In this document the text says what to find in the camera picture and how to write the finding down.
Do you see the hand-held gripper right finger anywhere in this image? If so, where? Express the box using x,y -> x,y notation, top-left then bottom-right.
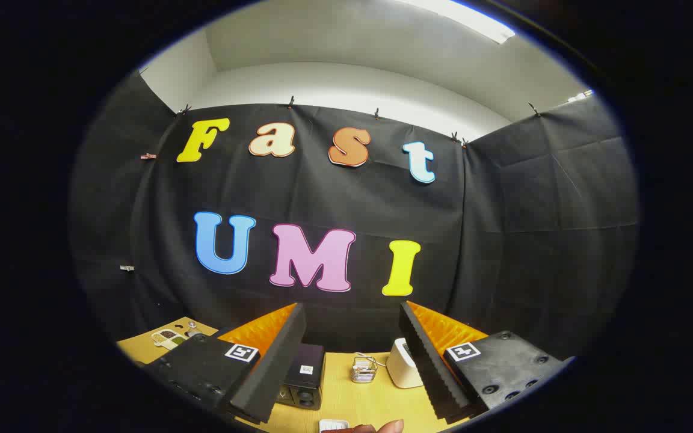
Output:
398,300 -> 577,423

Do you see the small wire basket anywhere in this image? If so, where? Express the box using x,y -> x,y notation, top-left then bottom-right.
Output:
350,354 -> 379,384

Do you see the white bread toaster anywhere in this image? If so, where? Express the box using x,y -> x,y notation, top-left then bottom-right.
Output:
386,337 -> 425,389

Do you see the black toaster oven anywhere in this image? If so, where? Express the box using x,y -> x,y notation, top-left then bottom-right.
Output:
276,343 -> 327,411

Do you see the leaf-shaped dish with seeds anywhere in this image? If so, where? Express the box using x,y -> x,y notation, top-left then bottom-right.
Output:
150,328 -> 189,351

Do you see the row of black cloth clips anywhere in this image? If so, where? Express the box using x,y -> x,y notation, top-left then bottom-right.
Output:
175,95 -> 543,148

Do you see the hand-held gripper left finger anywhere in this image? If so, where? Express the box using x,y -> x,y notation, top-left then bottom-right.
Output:
141,302 -> 308,425

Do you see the black backdrop cloth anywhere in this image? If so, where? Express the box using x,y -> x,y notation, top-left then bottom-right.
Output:
69,69 -> 641,363

